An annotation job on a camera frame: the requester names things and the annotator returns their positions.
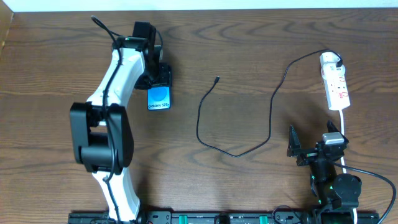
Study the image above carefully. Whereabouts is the black USB charging cable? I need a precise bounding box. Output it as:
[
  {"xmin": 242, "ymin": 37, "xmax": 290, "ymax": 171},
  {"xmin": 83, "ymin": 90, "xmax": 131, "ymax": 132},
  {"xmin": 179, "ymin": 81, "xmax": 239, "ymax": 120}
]
[{"xmin": 196, "ymin": 49, "xmax": 344, "ymax": 158}]

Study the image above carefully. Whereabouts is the white power strip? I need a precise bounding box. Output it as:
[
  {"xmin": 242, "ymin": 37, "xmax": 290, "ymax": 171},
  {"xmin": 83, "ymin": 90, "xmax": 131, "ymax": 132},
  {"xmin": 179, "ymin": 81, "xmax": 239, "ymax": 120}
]
[{"xmin": 321, "ymin": 63, "xmax": 351, "ymax": 111}]

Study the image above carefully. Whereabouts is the blue Samsung Galaxy smartphone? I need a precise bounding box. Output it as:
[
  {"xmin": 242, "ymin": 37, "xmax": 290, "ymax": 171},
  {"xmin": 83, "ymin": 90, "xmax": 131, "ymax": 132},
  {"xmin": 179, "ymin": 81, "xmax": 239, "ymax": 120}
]
[{"xmin": 147, "ymin": 86, "xmax": 171, "ymax": 111}]

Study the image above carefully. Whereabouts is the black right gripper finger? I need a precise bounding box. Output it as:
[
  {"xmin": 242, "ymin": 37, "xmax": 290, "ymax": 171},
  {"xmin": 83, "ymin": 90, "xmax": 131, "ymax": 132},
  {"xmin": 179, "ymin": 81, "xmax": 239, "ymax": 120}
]
[
  {"xmin": 326, "ymin": 120, "xmax": 349, "ymax": 144},
  {"xmin": 287, "ymin": 125, "xmax": 302, "ymax": 157}
]

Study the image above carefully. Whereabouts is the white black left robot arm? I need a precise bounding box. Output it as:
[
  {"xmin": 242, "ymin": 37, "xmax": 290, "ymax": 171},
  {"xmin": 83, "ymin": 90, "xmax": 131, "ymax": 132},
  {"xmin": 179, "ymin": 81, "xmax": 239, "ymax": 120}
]
[{"xmin": 68, "ymin": 16, "xmax": 172, "ymax": 223}]

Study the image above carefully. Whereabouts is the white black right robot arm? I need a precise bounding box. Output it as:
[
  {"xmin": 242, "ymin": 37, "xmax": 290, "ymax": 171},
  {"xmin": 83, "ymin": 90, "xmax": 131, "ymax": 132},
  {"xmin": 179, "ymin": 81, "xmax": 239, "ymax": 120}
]
[{"xmin": 287, "ymin": 121, "xmax": 362, "ymax": 223}]

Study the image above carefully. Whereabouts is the white power strip cord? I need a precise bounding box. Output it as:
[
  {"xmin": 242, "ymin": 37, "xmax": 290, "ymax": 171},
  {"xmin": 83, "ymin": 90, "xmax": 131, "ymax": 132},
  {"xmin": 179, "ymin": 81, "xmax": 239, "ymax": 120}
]
[{"xmin": 338, "ymin": 108, "xmax": 358, "ymax": 224}]

